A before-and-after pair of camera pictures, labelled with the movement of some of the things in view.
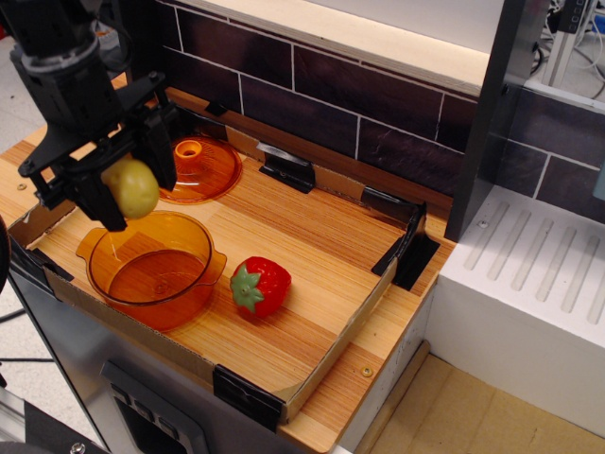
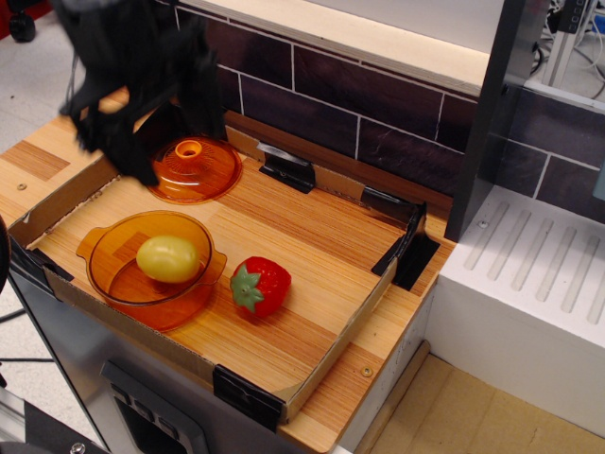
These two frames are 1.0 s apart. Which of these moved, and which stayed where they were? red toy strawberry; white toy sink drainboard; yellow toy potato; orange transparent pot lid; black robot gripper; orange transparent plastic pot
Moved: black robot gripper; yellow toy potato
Stayed: orange transparent pot lid; orange transparent plastic pot; red toy strawberry; white toy sink drainboard
